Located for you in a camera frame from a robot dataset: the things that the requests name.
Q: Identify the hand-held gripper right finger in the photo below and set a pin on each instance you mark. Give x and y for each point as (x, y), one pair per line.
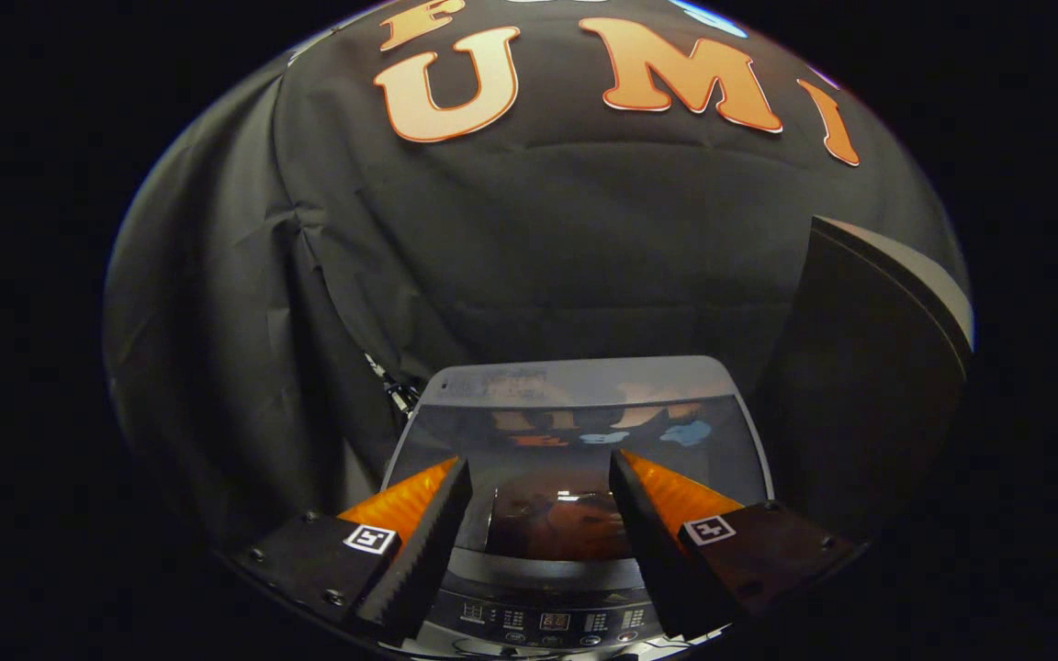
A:
(653, 551)

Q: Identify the grey washing machine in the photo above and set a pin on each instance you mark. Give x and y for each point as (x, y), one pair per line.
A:
(538, 615)

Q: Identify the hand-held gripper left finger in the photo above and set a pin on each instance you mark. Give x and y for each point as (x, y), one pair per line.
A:
(423, 551)

